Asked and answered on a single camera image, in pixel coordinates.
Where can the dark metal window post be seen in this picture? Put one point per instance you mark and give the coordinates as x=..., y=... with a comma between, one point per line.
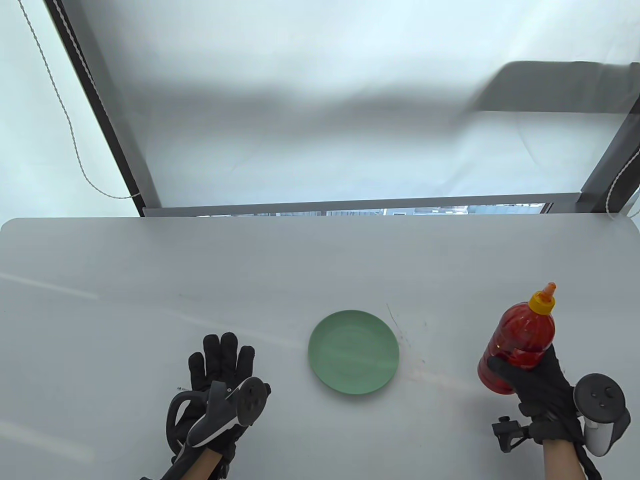
x=112, y=115
x=607, y=180

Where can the white roller blind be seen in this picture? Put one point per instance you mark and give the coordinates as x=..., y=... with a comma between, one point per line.
x=300, y=140
x=30, y=150

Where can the person's left hand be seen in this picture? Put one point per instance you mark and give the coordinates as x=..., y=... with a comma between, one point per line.
x=227, y=360

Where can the red ketchup bottle yellow cap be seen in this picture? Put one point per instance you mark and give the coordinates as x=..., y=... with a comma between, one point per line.
x=525, y=332

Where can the green plate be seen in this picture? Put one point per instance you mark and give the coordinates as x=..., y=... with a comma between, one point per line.
x=353, y=352

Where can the person's right forearm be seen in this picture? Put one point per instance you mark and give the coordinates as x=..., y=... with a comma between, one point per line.
x=561, y=462

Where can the black and white controller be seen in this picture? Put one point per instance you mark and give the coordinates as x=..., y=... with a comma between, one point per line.
x=600, y=400
x=220, y=417

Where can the grey window bottom rail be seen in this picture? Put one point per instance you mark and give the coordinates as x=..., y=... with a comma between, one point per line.
x=350, y=205

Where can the person's left forearm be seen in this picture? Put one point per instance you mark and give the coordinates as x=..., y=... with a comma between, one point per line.
x=204, y=462

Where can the person's right hand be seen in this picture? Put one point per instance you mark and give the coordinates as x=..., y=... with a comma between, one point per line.
x=545, y=395

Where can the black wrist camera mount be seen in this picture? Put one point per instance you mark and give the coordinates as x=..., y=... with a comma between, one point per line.
x=507, y=435

